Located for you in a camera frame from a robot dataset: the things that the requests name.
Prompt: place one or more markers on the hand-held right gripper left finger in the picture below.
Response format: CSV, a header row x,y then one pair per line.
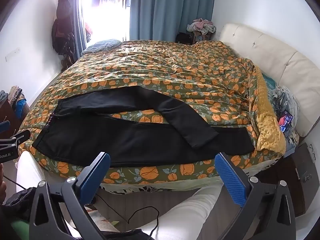
x,y
98,170

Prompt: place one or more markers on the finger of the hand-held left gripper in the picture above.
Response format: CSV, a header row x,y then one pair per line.
x,y
20,136
3,126

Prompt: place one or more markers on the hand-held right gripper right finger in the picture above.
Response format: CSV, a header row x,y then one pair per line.
x,y
232,180

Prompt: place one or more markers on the black pants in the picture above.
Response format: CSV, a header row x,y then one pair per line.
x,y
105,140

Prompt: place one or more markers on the black jacket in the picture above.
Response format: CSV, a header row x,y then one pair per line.
x,y
18,202

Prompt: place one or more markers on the person's legs in white trousers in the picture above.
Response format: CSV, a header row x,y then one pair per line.
x,y
190,212

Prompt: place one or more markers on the floral bed sheet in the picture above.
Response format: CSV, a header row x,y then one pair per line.
x,y
155,186

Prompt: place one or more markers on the dark wooden nightstand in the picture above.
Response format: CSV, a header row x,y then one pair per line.
x,y
295,177

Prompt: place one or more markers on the yellow fleece blanket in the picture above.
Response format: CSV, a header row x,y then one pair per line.
x,y
271,127

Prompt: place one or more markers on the smartphone with lit screen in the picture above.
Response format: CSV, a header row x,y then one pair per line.
x,y
285,121

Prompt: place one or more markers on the grey blue crumpled clothes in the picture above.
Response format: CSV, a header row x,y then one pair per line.
x,y
285,100

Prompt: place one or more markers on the dark hanging coats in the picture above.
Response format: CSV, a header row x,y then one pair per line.
x,y
62,27

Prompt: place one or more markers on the blue striped pillow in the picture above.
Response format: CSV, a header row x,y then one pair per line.
x,y
101,45

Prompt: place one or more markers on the cream padded headboard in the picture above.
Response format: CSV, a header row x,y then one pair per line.
x,y
275,62

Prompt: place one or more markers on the blue curtain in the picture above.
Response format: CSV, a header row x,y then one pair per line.
x,y
170,10
75,20

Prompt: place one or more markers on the orange print green quilt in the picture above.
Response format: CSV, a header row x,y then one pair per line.
x,y
175,65

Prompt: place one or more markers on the black bag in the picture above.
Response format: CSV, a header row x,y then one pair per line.
x,y
184,38

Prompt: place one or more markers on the pile of clothes on chair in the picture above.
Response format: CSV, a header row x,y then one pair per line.
x,y
202,27

